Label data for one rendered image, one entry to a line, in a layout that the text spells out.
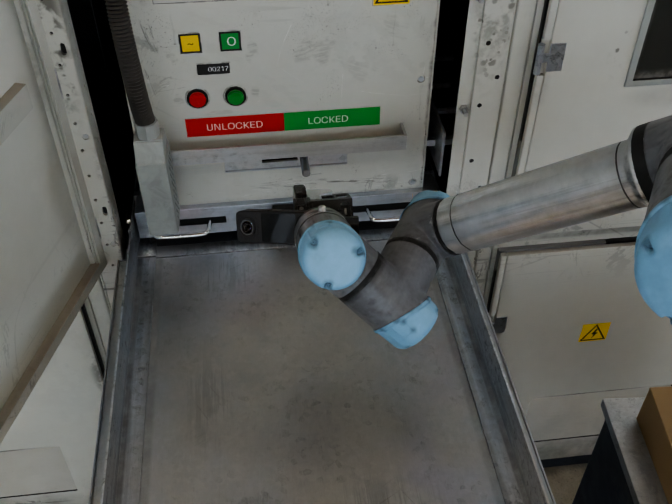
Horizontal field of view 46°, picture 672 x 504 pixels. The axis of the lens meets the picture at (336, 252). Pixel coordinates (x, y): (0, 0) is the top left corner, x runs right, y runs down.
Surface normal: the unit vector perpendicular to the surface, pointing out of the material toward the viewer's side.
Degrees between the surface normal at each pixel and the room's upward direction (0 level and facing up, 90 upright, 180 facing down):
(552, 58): 90
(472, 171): 90
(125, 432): 0
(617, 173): 64
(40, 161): 90
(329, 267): 60
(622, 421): 0
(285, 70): 90
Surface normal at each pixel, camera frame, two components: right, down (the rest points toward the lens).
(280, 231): -0.40, 0.18
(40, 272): 0.98, 0.13
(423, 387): 0.00, -0.73
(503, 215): -0.62, 0.31
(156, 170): 0.12, 0.67
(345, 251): 0.10, 0.23
